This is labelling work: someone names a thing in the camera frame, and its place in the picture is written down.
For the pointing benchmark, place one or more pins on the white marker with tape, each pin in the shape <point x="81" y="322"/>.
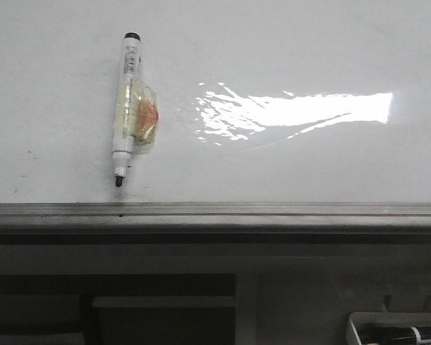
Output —
<point x="136" y="115"/>

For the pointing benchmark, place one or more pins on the white whiteboard surface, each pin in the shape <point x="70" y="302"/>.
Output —
<point x="268" y="101"/>

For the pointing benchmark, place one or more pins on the white marker tray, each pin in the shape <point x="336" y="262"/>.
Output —
<point x="359" y="321"/>

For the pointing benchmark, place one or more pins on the black marker in tray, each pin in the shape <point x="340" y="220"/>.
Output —
<point x="395" y="335"/>

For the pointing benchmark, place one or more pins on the dark cabinet panel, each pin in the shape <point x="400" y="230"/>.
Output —
<point x="117" y="309"/>

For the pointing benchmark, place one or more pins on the grey aluminium whiteboard frame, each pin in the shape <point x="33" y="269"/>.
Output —
<point x="215" y="223"/>

